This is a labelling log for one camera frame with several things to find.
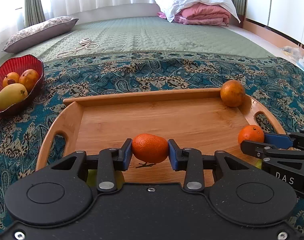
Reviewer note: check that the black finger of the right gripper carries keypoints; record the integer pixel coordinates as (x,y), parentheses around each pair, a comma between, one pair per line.
(263,150)

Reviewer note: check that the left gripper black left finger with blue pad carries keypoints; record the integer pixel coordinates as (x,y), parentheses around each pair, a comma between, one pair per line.
(109,160)

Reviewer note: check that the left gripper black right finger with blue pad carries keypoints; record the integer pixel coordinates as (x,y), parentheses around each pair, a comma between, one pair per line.
(193,162)

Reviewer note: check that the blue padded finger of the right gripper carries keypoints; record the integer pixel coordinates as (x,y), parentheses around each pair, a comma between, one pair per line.
(285,141)

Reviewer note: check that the bright orange tangerine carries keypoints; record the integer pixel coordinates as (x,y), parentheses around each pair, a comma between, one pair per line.
(251,133)

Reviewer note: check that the small oval orange tangerine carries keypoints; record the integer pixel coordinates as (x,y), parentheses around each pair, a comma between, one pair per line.
(150,148)

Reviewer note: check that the green apple left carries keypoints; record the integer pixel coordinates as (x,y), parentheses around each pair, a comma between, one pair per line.
(117,179)

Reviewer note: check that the wooden serving tray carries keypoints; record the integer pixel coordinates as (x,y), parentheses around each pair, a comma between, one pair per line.
(194,118)

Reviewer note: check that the teal paisley blanket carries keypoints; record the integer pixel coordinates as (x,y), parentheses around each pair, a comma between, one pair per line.
(273,81)

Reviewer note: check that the dull orange in tray corner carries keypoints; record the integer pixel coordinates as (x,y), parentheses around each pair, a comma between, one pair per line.
(232,93)

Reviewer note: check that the reddish orange mango in bowl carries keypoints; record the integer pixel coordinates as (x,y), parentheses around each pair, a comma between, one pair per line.
(28,79)

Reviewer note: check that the yellow mango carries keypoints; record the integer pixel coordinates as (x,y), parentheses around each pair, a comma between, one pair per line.
(12,94)

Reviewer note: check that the green quilted bedspread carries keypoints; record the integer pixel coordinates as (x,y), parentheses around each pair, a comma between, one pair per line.
(149,46)

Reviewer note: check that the small orange fruit in bowl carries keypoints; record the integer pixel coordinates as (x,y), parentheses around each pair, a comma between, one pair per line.
(10,78)

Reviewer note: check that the red ribbed fruit bowl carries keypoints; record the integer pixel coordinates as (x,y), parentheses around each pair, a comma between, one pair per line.
(19,65)

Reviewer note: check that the floral grey pillow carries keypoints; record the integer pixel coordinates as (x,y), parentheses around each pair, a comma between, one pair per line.
(38,33)

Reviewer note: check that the pink folded blanket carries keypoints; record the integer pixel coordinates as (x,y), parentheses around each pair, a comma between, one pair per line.
(199,13)

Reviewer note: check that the green curtain left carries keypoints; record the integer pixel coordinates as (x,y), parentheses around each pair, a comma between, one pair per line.
(33,12)

